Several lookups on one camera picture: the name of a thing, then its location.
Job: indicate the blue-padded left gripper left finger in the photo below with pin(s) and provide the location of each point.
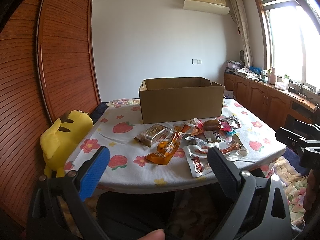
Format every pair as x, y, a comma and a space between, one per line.
91, 171

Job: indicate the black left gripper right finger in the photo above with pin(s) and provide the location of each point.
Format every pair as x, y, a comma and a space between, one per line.
227, 174

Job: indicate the white sausage snack packet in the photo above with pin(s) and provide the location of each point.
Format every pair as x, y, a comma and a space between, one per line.
232, 150

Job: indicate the orange chicken feet snack packet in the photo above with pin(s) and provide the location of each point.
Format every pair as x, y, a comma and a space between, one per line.
165, 150

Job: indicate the person's thumb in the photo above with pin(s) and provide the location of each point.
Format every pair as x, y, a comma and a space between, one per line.
154, 235

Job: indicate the white red-label snack packet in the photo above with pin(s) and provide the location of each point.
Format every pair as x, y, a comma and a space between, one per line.
199, 165

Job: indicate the wooden sideboard cabinet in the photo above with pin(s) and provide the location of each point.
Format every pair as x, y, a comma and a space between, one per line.
275, 107

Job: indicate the yellow plush toy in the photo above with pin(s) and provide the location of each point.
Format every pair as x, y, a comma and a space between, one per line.
60, 140

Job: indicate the floral bed quilt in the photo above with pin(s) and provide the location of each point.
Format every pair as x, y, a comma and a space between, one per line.
294, 185

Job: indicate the brown meat snack packet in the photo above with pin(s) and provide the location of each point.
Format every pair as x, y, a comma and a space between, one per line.
214, 124

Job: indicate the silver grey snack packet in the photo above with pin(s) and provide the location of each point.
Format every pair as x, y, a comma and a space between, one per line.
232, 121

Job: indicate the strawberry flower print tablecloth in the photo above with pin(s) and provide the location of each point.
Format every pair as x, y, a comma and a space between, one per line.
128, 171

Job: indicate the white chicken leg snack packet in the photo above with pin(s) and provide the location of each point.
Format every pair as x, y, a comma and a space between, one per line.
180, 129

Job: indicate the pink bottle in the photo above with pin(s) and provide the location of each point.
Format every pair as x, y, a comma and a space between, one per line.
272, 76

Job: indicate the clear-wrapped brown biscuit pack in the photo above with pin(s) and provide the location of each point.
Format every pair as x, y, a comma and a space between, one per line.
152, 135

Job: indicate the stack of papers on sideboard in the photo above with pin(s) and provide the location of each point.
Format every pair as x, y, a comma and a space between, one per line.
240, 70

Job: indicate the brown cardboard box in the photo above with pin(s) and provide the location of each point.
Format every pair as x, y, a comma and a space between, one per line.
180, 99

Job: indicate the wooden louvred wardrobe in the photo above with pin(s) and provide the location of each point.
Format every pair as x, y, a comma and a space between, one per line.
47, 69

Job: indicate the beige patterned curtain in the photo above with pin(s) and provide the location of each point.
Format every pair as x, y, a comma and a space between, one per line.
241, 20

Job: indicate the window with wooden frame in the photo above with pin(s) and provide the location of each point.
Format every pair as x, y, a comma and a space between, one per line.
291, 41

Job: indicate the white wall switch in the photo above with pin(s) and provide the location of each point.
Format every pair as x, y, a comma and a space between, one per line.
196, 61

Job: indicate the white wall air conditioner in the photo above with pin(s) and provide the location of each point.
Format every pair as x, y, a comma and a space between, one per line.
210, 6

